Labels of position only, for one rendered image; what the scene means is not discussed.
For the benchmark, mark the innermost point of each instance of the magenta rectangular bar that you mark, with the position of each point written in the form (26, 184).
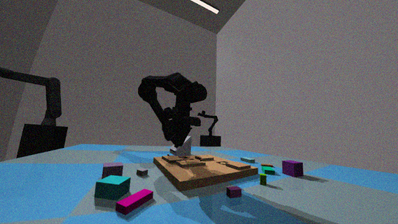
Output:
(130, 203)

